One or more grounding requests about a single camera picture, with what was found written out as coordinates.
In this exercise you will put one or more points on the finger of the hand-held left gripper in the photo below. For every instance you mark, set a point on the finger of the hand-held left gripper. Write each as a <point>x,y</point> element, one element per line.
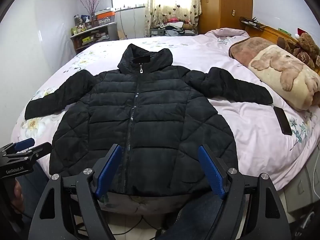
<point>25,143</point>
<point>40,150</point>

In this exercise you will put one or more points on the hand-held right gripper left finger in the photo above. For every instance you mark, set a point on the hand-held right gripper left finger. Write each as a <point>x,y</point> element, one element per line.
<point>110,170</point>

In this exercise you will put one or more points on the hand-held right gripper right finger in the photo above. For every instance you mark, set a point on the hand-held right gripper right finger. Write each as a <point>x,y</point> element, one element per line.
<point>212,173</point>

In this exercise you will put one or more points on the black puffer jacket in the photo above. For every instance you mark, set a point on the black puffer jacket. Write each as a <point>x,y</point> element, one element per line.
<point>150,105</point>

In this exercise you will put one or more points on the pile of clothes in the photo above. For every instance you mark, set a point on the pile of clothes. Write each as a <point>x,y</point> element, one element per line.
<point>178,26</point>

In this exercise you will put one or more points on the person's left hand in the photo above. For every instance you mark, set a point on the person's left hand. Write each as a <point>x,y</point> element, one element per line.
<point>19,192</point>

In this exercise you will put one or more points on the person's right leg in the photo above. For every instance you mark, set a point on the person's right leg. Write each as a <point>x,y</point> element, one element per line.
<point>197,215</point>

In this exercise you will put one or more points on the bed with pink floral sheet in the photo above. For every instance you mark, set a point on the bed with pink floral sheet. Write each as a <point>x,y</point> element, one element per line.
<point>240,122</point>

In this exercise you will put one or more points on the black smartphone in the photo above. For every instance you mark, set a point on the black smartphone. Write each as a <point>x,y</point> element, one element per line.
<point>282,120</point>

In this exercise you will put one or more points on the white bedside cabinet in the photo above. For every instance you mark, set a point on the white bedside cabinet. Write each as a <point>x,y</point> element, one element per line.
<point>303,187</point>

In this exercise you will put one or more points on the brown bear-pattern pillow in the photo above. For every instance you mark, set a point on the brown bear-pattern pillow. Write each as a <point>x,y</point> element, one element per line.
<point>273,62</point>

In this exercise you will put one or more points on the brown plush blanket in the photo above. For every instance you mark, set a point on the brown plush blanket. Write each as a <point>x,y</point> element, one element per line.
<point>243,50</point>

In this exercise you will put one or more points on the cluttered shelf unit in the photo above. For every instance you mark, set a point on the cluttered shelf unit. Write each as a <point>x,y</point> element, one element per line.
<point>110,33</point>

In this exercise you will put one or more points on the black electronics box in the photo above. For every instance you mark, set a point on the black electronics box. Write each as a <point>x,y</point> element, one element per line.
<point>157,32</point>

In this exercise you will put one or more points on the orange lidded box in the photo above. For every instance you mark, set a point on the orange lidded box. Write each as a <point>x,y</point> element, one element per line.
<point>106,15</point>

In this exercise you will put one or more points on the wooden headboard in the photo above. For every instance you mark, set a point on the wooden headboard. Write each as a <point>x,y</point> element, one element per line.
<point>272,33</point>

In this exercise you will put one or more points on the black power strip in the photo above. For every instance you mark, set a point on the black power strip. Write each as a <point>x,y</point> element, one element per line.
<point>251,22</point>

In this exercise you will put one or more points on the dried flower branches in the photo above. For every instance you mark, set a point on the dried flower branches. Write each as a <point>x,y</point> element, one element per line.
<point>92,2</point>

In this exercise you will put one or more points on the brown teddy bear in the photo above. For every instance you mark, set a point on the brown teddy bear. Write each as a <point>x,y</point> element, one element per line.
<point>308,45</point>

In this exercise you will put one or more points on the wooden wardrobe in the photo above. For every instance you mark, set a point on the wooden wardrobe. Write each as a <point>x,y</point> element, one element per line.
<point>225,5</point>

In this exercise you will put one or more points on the heart print curtain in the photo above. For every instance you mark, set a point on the heart print curtain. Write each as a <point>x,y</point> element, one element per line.
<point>170,2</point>

